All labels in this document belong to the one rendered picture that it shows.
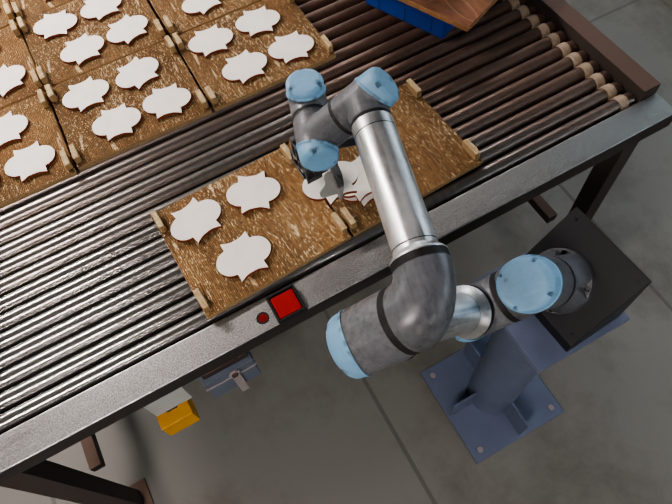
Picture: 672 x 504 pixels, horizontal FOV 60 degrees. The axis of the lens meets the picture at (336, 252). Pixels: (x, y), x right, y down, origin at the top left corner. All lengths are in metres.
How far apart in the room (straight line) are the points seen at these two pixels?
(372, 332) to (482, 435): 1.42
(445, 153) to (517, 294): 0.55
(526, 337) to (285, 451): 1.12
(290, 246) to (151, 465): 1.19
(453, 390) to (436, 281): 1.46
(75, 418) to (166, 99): 0.93
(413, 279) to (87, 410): 0.89
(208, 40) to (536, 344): 1.33
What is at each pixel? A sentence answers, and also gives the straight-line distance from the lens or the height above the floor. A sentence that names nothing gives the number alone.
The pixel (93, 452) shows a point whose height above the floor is 0.27.
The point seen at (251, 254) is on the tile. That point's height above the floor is 0.95.
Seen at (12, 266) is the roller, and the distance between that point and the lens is 1.75.
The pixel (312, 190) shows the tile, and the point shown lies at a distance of 1.42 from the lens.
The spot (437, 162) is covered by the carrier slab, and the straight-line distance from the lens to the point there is 1.62.
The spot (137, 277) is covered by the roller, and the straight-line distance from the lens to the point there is 1.58.
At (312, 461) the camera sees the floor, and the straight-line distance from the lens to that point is 2.26.
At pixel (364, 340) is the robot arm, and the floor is 1.36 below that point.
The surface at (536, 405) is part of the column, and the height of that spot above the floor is 0.01.
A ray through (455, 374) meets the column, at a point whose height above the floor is 0.01.
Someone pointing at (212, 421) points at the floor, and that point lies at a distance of 2.36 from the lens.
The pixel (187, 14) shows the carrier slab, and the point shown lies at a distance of 2.13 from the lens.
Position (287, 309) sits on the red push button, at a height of 0.93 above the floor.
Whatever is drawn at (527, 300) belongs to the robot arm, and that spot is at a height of 1.13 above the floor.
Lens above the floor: 2.23
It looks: 61 degrees down
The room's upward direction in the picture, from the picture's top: 8 degrees counter-clockwise
